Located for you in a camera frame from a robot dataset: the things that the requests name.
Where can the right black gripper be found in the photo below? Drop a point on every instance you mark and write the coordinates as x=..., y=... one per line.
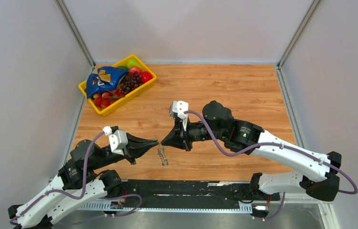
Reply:
x=177, y=138

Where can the purple grape bunch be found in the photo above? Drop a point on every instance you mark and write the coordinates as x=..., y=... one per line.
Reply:
x=130, y=82

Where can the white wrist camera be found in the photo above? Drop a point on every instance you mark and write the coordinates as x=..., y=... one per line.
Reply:
x=118, y=139
x=178, y=109

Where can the red cherries pile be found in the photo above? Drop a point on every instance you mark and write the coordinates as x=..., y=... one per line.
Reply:
x=103, y=100

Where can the yellow plastic basket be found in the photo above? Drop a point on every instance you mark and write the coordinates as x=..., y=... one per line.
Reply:
x=121, y=64

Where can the white slotted cable duct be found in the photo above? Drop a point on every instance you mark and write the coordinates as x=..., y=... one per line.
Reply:
x=103, y=205

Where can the green apple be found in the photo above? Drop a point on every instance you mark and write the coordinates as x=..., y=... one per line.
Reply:
x=132, y=62

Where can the red tomato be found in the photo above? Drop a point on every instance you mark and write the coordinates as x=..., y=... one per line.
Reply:
x=146, y=76

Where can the blue chip bag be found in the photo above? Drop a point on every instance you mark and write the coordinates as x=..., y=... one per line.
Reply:
x=107, y=79

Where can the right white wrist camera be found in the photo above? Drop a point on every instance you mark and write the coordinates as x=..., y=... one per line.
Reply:
x=178, y=109

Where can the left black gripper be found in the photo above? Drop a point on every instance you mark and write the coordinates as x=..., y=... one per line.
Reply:
x=137, y=146

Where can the red apple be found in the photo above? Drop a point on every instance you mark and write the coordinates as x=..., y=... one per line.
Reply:
x=135, y=70

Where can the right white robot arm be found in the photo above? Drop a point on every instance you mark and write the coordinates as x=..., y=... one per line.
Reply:
x=314, y=174

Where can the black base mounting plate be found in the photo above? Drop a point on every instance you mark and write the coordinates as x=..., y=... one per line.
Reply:
x=186, y=194

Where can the large keyring with small rings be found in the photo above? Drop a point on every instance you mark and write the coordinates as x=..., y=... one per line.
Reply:
x=164, y=161

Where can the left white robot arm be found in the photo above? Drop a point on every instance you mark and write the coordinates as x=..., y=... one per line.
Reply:
x=77, y=182

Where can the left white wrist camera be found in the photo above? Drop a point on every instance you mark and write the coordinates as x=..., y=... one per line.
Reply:
x=118, y=139

